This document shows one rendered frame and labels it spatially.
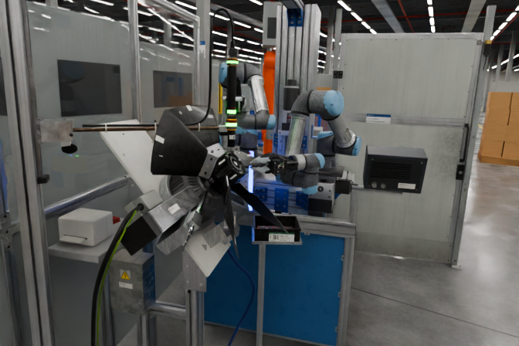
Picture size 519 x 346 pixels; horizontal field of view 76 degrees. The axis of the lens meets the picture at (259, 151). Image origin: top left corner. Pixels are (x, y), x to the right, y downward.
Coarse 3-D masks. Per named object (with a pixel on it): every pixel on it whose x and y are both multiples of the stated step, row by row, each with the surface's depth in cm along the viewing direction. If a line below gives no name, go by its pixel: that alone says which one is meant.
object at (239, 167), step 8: (232, 160) 131; (240, 160) 135; (216, 168) 126; (224, 168) 125; (232, 168) 124; (240, 168) 130; (200, 176) 128; (216, 176) 126; (224, 176) 126; (240, 176) 127; (208, 184) 126; (216, 184) 129; (232, 184) 130; (216, 192) 128
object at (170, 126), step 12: (168, 120) 110; (180, 120) 114; (156, 132) 105; (168, 132) 109; (180, 132) 112; (156, 144) 104; (168, 144) 108; (180, 144) 112; (192, 144) 116; (156, 156) 104; (168, 156) 108; (180, 156) 112; (192, 156) 117; (204, 156) 121; (156, 168) 104; (168, 168) 109; (180, 168) 113; (192, 168) 118
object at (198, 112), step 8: (176, 112) 139; (184, 112) 141; (192, 112) 143; (200, 112) 144; (184, 120) 138; (192, 120) 140; (208, 120) 142; (200, 136) 136; (208, 136) 137; (216, 136) 138; (208, 144) 135
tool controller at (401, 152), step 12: (372, 156) 155; (384, 156) 154; (396, 156) 152; (408, 156) 152; (420, 156) 151; (372, 168) 157; (384, 168) 156; (396, 168) 154; (408, 168) 153; (420, 168) 152; (372, 180) 160; (384, 180) 158; (396, 180) 157; (408, 180) 156; (420, 180) 154; (408, 192) 159; (420, 192) 157
